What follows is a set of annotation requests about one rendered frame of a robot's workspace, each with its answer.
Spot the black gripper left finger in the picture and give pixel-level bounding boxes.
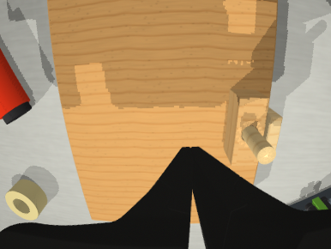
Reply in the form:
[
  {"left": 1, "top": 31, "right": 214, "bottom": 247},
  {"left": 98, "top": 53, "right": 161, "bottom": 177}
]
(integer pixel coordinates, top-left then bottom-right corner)
[{"left": 0, "top": 147, "right": 194, "bottom": 249}]

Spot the red screwdriver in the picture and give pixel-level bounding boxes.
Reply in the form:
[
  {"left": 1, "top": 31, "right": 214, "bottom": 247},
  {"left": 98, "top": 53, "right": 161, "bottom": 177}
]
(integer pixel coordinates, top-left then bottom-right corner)
[{"left": 0, "top": 49, "right": 32, "bottom": 124}]

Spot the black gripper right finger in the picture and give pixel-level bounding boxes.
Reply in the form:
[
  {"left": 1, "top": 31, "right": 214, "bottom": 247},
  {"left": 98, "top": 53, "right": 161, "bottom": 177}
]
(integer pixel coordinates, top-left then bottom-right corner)
[{"left": 191, "top": 147, "right": 331, "bottom": 249}]

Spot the small wooden block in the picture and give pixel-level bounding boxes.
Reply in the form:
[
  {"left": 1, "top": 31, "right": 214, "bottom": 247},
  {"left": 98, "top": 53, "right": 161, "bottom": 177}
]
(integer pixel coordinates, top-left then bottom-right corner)
[{"left": 224, "top": 89, "right": 269, "bottom": 166}]

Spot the light wooden board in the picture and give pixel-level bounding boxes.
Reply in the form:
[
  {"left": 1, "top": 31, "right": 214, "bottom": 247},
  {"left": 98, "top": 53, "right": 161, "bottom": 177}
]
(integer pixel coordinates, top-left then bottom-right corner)
[{"left": 47, "top": 0, "right": 278, "bottom": 222}]

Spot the light wooden rectangular block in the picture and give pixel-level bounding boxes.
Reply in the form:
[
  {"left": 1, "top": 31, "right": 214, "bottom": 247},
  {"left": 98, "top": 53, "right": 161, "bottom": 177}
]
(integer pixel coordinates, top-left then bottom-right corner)
[{"left": 263, "top": 108, "right": 283, "bottom": 151}]

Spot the tan wooden dowel pin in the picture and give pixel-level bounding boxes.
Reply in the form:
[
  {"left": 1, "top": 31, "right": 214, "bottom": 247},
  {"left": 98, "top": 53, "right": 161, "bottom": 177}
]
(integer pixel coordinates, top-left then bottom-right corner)
[{"left": 241, "top": 126, "right": 276, "bottom": 164}]

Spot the tan short cylinder with hole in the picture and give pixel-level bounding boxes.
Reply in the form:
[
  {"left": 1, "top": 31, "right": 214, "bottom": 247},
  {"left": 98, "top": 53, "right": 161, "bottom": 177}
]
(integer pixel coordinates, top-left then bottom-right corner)
[{"left": 5, "top": 179, "right": 47, "bottom": 220}]

